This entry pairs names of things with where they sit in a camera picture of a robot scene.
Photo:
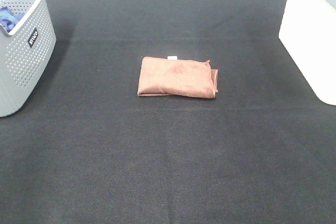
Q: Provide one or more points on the blue cloth in basket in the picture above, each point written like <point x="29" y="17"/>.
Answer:
<point x="8" y="19"/>

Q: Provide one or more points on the grey perforated laundry basket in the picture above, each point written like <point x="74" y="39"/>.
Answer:
<point x="26" y="49"/>

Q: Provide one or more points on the white plastic basket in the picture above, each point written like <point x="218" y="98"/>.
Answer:
<point x="307" y="32"/>

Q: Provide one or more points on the brown microfiber towel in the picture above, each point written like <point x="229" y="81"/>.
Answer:
<point x="189" y="78"/>

